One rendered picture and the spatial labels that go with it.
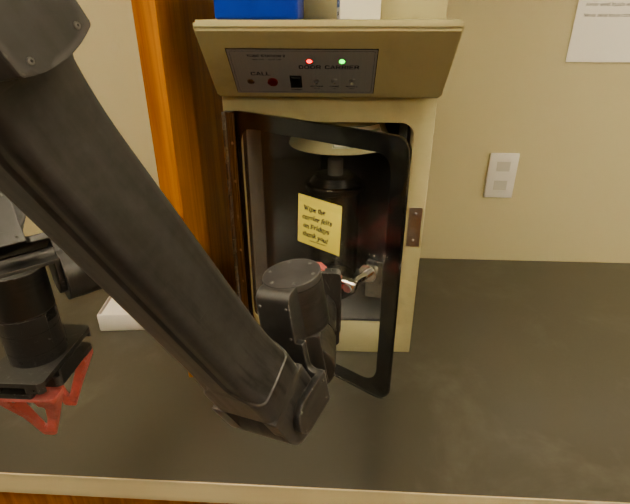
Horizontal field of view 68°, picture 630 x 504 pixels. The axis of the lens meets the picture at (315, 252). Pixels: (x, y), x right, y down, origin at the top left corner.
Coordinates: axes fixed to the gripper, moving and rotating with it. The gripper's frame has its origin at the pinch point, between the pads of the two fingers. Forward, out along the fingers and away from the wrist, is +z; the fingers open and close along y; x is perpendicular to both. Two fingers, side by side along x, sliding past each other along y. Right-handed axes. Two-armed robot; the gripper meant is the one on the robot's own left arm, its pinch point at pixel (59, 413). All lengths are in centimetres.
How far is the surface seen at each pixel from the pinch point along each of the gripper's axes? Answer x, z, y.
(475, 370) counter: -58, 16, 29
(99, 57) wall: 25, -33, 76
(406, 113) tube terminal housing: -42, -29, 33
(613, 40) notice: -91, -37, 76
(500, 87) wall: -69, -27, 77
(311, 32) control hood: -29, -40, 22
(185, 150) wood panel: -9.2, -23.9, 28.8
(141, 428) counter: -2.3, 15.6, 12.4
